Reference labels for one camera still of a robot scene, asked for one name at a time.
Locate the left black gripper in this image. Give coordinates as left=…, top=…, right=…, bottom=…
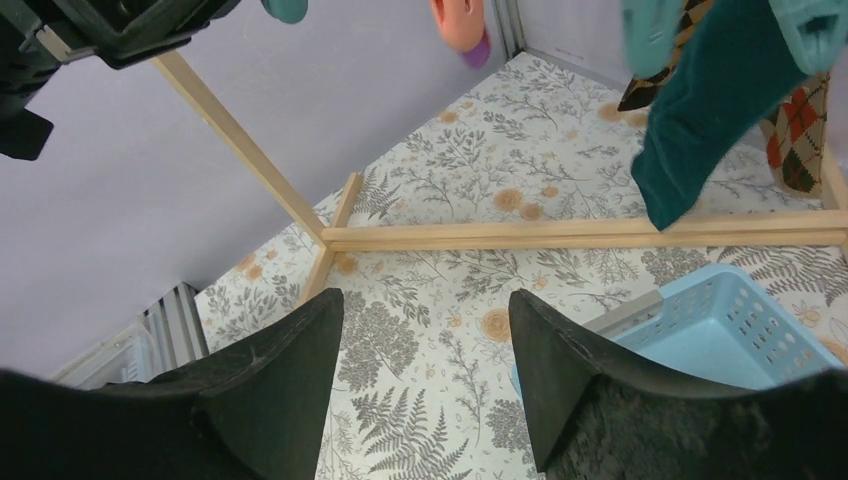
left=1, top=0, right=237, bottom=161

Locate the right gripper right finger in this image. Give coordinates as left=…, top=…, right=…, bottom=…
left=508, top=290, right=847, bottom=479

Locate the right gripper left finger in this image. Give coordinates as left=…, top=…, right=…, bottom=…
left=1, top=288, right=344, bottom=479

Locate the dark teal sock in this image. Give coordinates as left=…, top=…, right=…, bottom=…
left=631, top=0, right=806, bottom=231

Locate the light blue plastic basket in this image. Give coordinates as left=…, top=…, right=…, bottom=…
left=510, top=263, right=846, bottom=399

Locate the floral table mat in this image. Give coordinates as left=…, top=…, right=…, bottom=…
left=195, top=51, right=848, bottom=480

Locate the argyle brown sock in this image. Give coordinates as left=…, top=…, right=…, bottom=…
left=618, top=0, right=713, bottom=112

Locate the maroon purple striped sock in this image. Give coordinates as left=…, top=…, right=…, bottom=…
left=461, top=28, right=491, bottom=69

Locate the wooden drying rack frame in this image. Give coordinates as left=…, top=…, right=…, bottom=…
left=150, top=49, right=848, bottom=306

